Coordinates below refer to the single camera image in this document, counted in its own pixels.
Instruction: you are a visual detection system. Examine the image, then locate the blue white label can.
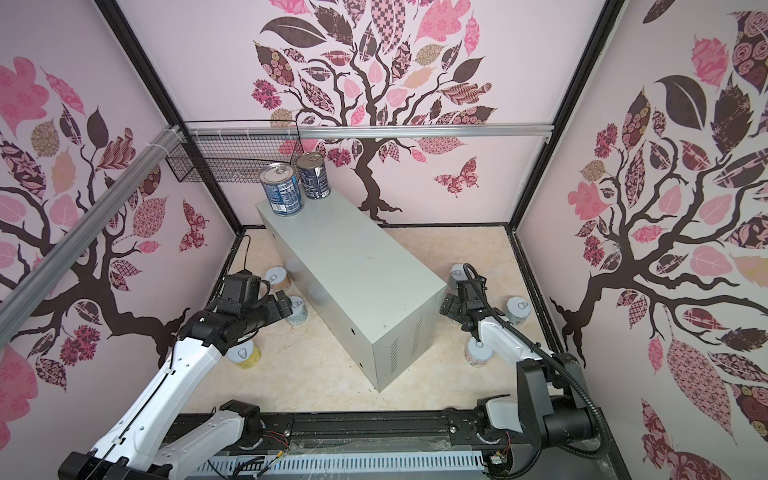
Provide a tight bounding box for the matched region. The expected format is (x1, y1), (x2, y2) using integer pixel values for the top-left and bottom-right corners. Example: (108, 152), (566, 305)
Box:
(260, 163), (304, 216)

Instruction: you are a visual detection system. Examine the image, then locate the dark blue tall can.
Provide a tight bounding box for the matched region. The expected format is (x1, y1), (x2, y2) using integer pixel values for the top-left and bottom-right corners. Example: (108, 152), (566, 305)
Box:
(296, 152), (331, 200)

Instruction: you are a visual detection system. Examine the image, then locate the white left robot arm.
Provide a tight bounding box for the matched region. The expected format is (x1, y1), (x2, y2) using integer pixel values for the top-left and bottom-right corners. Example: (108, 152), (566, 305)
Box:
(58, 270), (292, 479)

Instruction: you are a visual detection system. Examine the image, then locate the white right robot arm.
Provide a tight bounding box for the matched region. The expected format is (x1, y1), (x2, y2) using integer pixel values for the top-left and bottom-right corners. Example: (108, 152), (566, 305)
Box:
(440, 263), (613, 460)

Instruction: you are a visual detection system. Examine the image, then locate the grey metal cabinet counter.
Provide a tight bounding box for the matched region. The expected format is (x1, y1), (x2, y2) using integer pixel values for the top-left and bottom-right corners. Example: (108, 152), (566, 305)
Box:
(256, 192), (447, 391)

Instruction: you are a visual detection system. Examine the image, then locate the teal label small can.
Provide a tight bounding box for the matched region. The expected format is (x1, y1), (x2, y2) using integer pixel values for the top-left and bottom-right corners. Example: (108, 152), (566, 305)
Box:
(286, 295), (308, 326)

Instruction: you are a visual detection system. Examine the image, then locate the orange label small can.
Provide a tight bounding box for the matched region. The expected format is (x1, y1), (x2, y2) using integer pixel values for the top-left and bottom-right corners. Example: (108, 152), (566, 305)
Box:
(263, 266), (292, 292)

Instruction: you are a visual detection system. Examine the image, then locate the pink floral small can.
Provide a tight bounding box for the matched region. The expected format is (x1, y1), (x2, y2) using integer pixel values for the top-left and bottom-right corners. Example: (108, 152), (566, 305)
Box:
(464, 337), (494, 367)

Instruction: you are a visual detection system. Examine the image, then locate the pale blue small can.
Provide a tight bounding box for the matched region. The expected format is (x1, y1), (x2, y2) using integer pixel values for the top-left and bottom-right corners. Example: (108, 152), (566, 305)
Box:
(504, 296), (532, 325)

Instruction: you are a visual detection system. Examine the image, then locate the yellow label small can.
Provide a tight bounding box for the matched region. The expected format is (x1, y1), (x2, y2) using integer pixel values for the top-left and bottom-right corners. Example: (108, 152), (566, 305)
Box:
(227, 340), (261, 370)

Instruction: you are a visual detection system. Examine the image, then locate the silver aluminium crossbar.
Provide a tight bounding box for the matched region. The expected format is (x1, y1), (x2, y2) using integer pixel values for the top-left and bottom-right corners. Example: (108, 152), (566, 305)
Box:
(188, 123), (554, 140)

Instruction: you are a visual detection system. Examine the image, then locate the silver diagonal aluminium bar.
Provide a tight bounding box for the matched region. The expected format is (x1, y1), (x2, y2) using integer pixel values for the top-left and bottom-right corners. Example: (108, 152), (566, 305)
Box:
(1, 125), (183, 345)

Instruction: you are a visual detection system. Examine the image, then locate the black aluminium frame rail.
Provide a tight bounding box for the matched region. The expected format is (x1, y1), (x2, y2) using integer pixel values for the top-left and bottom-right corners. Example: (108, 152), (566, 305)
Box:
(110, 409), (601, 480)

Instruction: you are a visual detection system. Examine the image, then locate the white slotted cable duct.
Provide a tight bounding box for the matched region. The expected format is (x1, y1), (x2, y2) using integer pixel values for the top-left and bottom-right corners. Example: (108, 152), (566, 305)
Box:
(189, 451), (485, 479)

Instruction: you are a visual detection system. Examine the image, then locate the black wire mesh basket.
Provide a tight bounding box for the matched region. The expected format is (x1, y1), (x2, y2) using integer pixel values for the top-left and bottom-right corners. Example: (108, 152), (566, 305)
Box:
(165, 119), (306, 184)

